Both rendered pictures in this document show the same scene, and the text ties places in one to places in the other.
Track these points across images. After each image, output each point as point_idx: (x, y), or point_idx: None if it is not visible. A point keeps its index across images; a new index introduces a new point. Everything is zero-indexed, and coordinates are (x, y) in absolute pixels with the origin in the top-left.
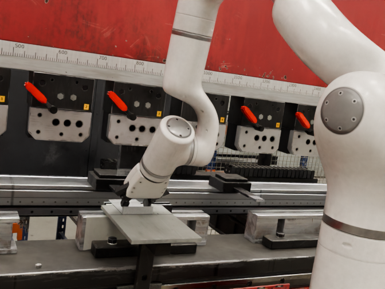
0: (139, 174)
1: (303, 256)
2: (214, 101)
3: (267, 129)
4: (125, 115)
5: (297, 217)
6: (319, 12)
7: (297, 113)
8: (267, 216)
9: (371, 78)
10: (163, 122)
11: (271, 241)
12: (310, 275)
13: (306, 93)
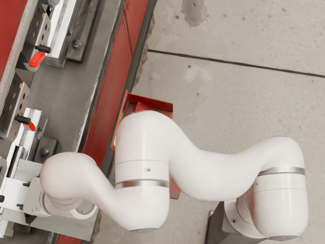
0: (51, 215)
1: (107, 45)
2: (11, 92)
3: (41, 30)
4: None
5: (72, 13)
6: (232, 191)
7: None
8: (62, 47)
9: (296, 224)
10: (76, 214)
11: (80, 60)
12: (112, 41)
13: None
